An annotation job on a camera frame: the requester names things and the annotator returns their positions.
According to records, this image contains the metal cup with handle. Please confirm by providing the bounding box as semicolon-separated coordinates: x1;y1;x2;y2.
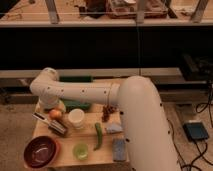
33;112;67;137

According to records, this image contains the orange apple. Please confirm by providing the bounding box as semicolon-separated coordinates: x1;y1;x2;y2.
49;109;62;120

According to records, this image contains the blue grey cloth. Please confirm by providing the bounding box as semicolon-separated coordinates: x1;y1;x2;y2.
105;123;123;134

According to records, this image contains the brown grape bunch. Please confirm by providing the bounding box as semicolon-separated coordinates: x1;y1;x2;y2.
102;105;117;122

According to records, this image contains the green translucent cup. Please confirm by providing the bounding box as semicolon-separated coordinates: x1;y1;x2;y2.
73;143;88;160

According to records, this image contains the white plastic cup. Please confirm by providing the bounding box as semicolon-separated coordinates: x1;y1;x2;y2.
68;109;85;129

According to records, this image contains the blue sponge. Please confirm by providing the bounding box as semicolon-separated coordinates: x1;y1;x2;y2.
113;138;126;162

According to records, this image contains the black cable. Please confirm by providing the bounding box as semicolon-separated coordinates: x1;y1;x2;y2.
179;79;213;171

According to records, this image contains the purple bowl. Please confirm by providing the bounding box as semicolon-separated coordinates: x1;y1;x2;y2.
23;136;60;169

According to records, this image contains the green chili pepper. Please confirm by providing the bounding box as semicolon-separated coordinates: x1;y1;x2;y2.
93;122;103;151

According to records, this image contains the black box on right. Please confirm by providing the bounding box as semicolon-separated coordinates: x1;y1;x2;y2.
179;54;213;81

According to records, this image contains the wooden shelf with clutter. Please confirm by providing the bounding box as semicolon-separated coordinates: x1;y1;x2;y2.
0;0;213;28

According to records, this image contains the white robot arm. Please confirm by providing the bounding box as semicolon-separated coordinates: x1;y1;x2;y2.
30;67;181;171

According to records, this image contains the green plastic tray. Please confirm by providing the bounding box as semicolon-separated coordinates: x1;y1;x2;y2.
60;76;93;112

